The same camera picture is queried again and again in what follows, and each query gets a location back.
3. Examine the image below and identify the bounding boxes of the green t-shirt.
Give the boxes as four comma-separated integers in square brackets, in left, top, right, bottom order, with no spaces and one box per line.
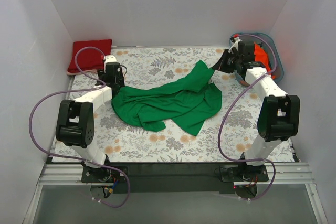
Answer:
[111,60,222,135]

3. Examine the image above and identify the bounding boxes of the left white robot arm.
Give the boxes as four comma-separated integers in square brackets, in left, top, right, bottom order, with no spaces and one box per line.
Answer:
[56,62,127,182]

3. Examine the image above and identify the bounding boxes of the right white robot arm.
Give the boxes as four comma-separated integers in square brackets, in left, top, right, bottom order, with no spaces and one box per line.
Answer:
[213,37,300,182]

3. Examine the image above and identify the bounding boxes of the folded pink cloth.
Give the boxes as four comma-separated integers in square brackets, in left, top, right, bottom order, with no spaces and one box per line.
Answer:
[67,67,102,76]

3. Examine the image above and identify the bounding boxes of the orange t-shirt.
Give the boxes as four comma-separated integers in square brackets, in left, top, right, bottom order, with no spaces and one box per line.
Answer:
[254,43,271,71]

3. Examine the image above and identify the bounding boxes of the folded red t-shirt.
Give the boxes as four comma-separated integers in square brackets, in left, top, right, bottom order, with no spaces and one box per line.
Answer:
[68,39,112,69]

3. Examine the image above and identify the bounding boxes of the blue plastic bin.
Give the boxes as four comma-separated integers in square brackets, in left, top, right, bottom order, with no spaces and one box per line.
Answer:
[229,32,284,83]

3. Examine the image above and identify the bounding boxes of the floral table mat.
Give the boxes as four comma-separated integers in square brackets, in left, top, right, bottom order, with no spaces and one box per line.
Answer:
[51,47,300,163]

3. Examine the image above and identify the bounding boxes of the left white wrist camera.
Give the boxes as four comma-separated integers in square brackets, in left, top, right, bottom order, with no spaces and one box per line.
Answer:
[102,55,117,64]

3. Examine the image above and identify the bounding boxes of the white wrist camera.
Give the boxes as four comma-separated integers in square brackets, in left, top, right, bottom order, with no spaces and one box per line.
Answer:
[228,34,245,54]
[102,55,117,64]

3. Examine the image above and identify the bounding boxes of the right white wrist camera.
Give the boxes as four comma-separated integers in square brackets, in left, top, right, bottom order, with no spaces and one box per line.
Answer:
[228,34,245,54]

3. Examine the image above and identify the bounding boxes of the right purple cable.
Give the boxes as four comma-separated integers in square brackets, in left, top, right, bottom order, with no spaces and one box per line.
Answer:
[217,34,279,201]

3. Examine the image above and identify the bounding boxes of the purple cable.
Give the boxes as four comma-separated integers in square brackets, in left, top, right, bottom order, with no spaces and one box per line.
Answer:
[28,46,131,208]
[217,34,279,201]

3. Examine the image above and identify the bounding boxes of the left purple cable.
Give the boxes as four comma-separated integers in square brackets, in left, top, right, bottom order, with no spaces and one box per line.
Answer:
[28,46,131,208]

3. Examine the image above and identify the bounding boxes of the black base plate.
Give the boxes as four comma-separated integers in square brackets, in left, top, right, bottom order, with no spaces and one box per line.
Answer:
[81,162,269,194]

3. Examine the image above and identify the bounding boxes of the aluminium frame rail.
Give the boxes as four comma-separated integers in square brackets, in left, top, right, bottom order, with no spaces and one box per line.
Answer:
[38,162,315,185]

